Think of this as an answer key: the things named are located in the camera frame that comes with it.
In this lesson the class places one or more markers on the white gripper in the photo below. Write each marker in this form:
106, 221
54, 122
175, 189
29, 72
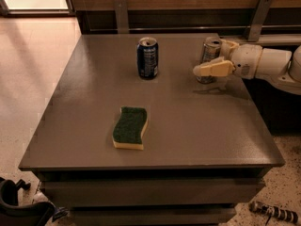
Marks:
246, 61

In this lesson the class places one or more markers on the silver redbull can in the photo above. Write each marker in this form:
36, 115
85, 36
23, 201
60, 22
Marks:
211, 50

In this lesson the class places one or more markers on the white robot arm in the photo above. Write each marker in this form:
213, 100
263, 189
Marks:
280, 68

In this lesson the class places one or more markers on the blue soda can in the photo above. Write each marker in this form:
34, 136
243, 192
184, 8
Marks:
147, 57

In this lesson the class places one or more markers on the grey drawer cabinet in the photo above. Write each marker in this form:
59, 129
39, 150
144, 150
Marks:
193, 132

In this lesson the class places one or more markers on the green yellow sponge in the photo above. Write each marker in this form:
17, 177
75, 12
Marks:
130, 128

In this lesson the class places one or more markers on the grey upper drawer front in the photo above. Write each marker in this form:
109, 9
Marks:
152, 192

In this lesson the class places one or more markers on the grey drawer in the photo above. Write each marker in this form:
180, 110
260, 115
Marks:
154, 217
152, 192

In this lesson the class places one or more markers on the grey lower drawer front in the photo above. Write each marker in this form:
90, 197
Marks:
154, 217

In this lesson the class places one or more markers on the right metal bracket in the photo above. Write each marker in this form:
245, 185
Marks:
253, 31

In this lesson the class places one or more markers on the metal bracket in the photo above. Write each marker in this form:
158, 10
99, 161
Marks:
121, 13
253, 31

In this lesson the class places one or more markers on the left metal bracket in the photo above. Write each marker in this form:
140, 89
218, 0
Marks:
121, 13

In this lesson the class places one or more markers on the black white striped handle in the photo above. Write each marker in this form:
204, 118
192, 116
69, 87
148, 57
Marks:
274, 212

